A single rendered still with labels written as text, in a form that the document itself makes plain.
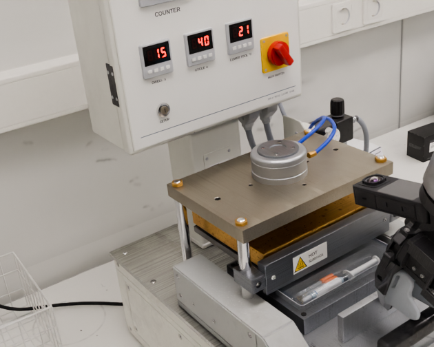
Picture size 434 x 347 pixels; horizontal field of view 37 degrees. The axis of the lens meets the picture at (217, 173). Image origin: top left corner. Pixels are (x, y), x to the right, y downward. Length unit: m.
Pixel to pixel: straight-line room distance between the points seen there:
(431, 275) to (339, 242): 0.20
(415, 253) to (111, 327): 0.69
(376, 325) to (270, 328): 0.14
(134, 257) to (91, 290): 0.28
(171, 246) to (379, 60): 0.90
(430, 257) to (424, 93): 1.28
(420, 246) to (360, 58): 1.06
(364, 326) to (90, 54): 0.53
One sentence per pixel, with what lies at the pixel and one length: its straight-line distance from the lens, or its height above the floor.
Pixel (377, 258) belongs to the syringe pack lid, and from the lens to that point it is 0.91.
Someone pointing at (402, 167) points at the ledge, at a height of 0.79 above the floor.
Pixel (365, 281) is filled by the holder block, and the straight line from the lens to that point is 0.88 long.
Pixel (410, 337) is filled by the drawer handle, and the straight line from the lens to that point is 0.79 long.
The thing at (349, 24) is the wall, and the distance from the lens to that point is 1.60.
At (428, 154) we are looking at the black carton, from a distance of 1.68.
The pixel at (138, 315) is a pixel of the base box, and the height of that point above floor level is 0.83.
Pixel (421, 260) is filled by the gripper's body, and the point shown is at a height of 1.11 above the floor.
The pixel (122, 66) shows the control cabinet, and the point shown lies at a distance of 0.88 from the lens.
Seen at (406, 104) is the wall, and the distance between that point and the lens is 1.91.
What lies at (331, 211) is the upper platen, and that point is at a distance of 0.91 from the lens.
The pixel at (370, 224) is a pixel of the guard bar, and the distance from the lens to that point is 0.93.
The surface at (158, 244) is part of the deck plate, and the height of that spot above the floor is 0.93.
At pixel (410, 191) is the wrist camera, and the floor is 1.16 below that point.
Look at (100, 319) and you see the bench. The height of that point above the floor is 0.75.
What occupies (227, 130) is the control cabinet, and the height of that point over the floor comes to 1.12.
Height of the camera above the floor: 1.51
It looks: 26 degrees down
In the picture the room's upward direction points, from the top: 6 degrees counter-clockwise
